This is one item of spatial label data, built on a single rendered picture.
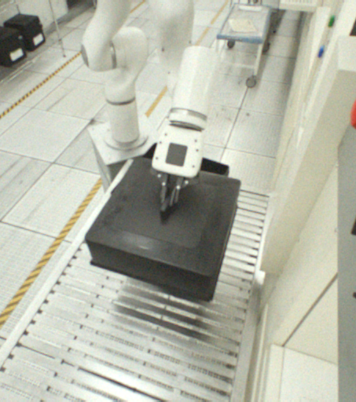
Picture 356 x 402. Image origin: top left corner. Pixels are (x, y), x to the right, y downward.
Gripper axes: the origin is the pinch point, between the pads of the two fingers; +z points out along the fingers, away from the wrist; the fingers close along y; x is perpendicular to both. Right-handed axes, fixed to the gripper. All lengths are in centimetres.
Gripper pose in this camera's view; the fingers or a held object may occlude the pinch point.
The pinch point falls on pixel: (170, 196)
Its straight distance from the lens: 71.0
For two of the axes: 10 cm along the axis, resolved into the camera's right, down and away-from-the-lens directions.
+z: -2.3, 9.7, 0.9
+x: 2.3, -0.4, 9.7
